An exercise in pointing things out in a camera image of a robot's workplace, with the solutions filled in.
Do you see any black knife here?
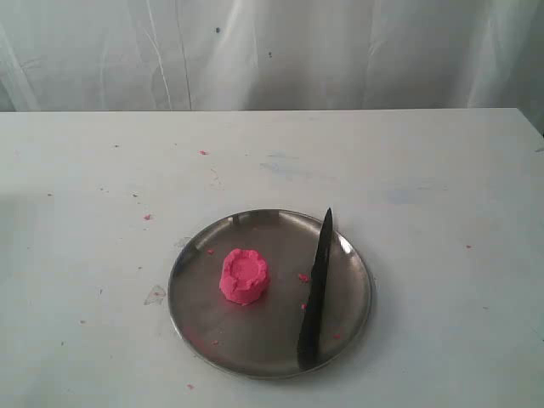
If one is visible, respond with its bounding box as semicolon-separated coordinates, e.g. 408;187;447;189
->
297;208;333;370

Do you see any pink clay lump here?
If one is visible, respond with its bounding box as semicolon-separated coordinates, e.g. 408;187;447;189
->
219;248;269;306

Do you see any round steel plate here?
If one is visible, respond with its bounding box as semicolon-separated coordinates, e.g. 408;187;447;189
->
167;209;372;379

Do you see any white backdrop curtain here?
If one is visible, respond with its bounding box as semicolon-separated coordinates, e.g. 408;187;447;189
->
1;1;543;114

